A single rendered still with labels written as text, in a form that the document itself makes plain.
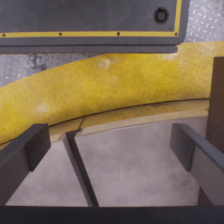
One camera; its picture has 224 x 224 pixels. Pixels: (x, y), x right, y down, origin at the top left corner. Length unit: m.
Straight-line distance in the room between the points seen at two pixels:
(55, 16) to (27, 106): 0.55
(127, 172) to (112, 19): 0.50
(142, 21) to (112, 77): 0.38
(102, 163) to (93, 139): 0.10
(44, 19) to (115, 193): 0.63
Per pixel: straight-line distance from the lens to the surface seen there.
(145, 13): 0.50
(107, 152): 0.57
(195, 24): 0.90
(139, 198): 0.71
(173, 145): 0.16
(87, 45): 0.49
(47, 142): 0.17
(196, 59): 0.90
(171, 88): 0.86
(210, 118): 0.59
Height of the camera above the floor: 0.80
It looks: 73 degrees down
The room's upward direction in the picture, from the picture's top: 180 degrees counter-clockwise
